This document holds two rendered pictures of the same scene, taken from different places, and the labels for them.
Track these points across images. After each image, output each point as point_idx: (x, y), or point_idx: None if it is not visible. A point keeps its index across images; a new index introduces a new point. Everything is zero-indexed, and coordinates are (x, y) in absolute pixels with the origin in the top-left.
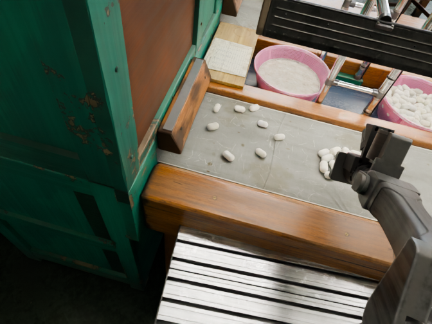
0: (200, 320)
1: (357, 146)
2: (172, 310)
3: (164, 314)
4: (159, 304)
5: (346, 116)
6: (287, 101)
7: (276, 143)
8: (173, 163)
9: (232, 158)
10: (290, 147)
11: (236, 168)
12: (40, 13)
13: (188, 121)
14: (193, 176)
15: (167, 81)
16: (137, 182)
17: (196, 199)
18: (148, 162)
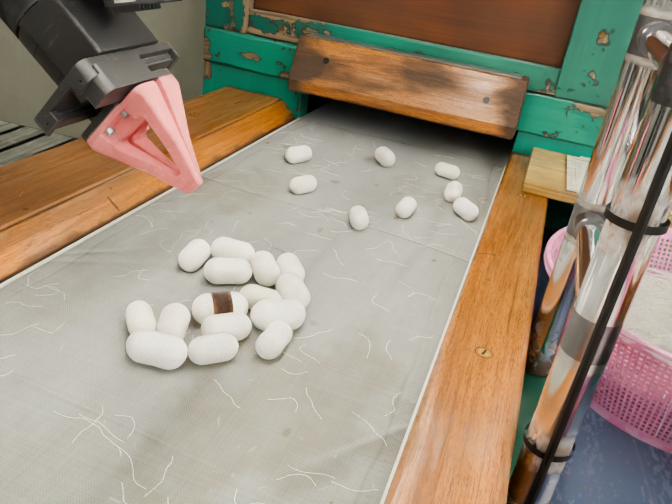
0: (16, 151)
1: (320, 378)
2: (53, 140)
3: (52, 136)
4: (70, 136)
5: (481, 355)
6: (507, 242)
7: (339, 218)
8: (292, 125)
9: (287, 149)
10: (324, 235)
11: (266, 164)
12: None
13: (352, 77)
14: (248, 111)
15: (399, 11)
16: (229, 48)
17: (198, 105)
18: (268, 64)
